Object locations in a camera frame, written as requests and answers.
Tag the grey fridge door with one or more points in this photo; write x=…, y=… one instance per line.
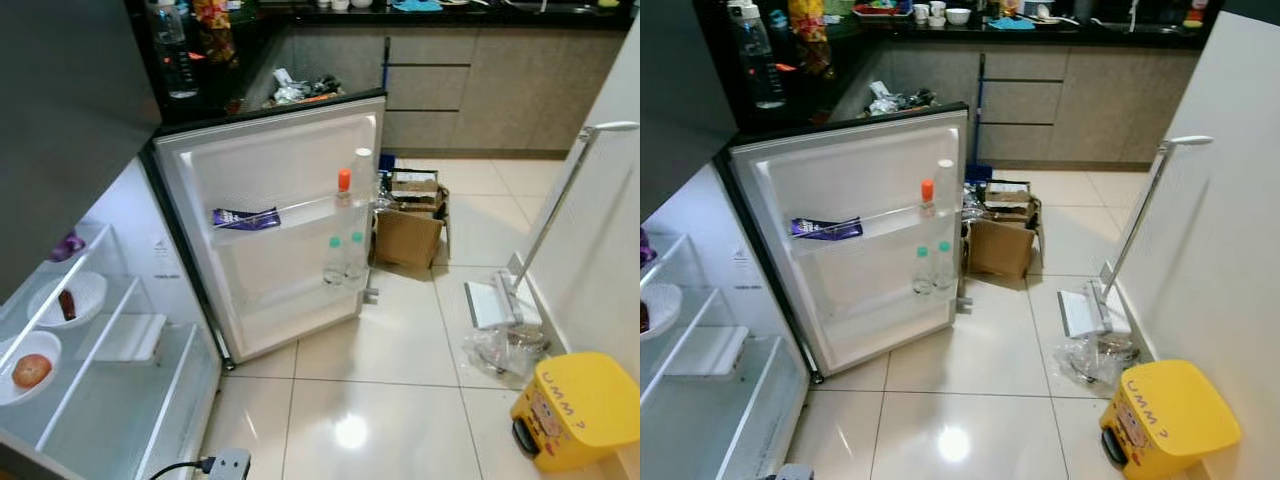
x=850, y=290
x=270, y=270

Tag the glass fridge shelf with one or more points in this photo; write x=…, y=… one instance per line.
x=95, y=238
x=700, y=346
x=675, y=250
x=70, y=402
x=170, y=395
x=755, y=407

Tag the dark grey fridge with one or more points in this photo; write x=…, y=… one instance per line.
x=700, y=440
x=120, y=420

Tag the brown food piece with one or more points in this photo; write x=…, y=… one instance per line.
x=644, y=316
x=67, y=305

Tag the white flat box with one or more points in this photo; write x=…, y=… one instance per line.
x=710, y=350

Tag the grey freezer door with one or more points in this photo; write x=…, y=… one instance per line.
x=60, y=120
x=680, y=90

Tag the white flat mop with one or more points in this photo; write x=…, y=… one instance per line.
x=495, y=300
x=1085, y=310

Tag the clear plastic bag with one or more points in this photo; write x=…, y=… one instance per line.
x=505, y=350
x=1095, y=360

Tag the yellow plastic stool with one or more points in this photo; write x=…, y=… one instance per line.
x=580, y=410
x=1170, y=420

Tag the purple chocolate pack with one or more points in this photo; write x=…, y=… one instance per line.
x=245, y=219
x=825, y=229

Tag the grey cabinets black counter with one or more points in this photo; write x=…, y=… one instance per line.
x=500, y=90
x=1080, y=100

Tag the clear sports bottle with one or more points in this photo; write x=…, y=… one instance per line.
x=175, y=55
x=757, y=60

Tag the cardboard box with inserts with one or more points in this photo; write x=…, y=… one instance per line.
x=415, y=185
x=1005, y=195

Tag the plain cardboard box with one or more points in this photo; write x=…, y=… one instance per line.
x=1000, y=250
x=408, y=238

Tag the yellow red snack bag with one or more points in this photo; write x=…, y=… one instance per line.
x=810, y=35
x=213, y=30

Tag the grey robot block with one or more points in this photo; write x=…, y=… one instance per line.
x=230, y=465
x=795, y=472

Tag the green cap water bottle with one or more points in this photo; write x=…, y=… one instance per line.
x=333, y=262
x=355, y=258
x=944, y=268
x=921, y=272

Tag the tall clear bottle white cap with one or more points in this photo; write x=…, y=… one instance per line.
x=362, y=175
x=945, y=185

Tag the blue mop pole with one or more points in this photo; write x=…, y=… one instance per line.
x=980, y=120
x=386, y=100

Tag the orange cap bottle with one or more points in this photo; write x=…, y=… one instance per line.
x=344, y=190
x=927, y=198

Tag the teal cloth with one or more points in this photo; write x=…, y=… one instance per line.
x=1010, y=22
x=415, y=5

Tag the red tray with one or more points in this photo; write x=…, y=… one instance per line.
x=880, y=9

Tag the white cup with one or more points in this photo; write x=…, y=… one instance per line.
x=937, y=12
x=921, y=13

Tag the small white bowl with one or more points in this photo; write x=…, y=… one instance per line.
x=958, y=16

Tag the orange round fruit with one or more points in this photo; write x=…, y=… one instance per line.
x=32, y=371

